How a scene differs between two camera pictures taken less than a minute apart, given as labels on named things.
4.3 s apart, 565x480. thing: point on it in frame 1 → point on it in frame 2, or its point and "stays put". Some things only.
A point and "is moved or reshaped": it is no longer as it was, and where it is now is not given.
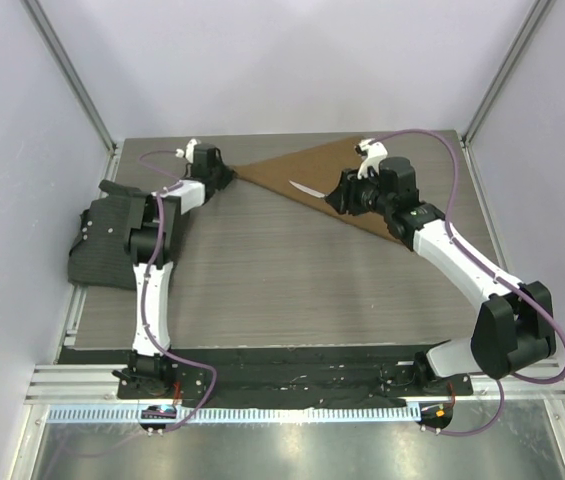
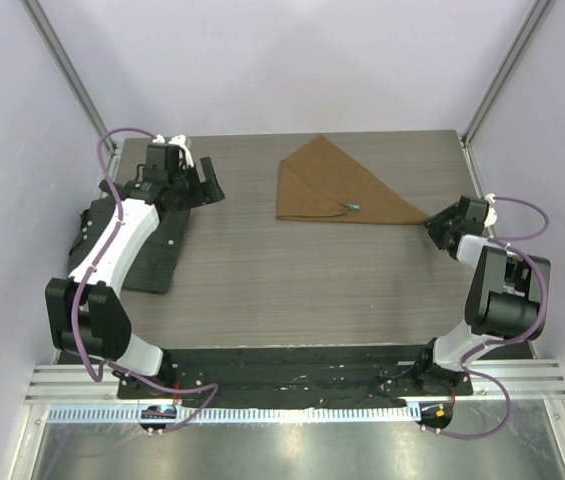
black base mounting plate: x=275 y=378 stays put
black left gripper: x=227 y=174 → x=210 y=188
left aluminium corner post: x=36 y=11 stays put
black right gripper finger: x=340 y=198 → x=440 y=219
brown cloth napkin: x=320 y=168 is moved or reshaped
